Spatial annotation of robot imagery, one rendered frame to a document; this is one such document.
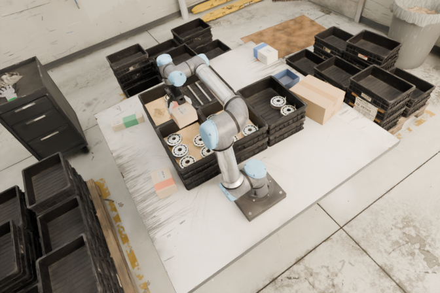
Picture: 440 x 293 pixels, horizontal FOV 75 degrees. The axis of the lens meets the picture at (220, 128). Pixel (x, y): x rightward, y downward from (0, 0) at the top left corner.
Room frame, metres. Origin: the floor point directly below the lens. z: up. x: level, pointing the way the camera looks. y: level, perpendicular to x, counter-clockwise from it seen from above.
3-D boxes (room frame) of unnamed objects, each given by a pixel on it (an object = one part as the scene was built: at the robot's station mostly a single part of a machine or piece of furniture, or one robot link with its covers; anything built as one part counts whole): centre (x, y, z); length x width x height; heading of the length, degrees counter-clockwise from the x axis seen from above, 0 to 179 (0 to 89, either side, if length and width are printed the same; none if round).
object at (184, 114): (1.25, 0.20, 1.08); 0.16 x 0.12 x 0.07; 24
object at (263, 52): (2.16, -0.52, 0.75); 0.20 x 0.12 x 0.09; 26
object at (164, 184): (1.02, 0.40, 0.74); 0.16 x 0.12 x 0.07; 15
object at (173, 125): (1.17, 0.20, 0.87); 0.40 x 0.30 x 0.11; 21
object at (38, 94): (2.24, 1.68, 0.45); 0.60 x 0.45 x 0.90; 24
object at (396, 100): (1.68, -1.37, 0.37); 0.40 x 0.30 x 0.45; 24
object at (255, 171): (0.85, -0.14, 0.91); 0.13 x 0.12 x 0.14; 115
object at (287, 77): (1.76, -0.57, 0.74); 0.20 x 0.15 x 0.07; 113
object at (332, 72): (2.05, -1.20, 0.31); 0.40 x 0.30 x 0.34; 24
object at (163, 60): (1.27, 0.21, 1.40); 0.09 x 0.08 x 0.11; 25
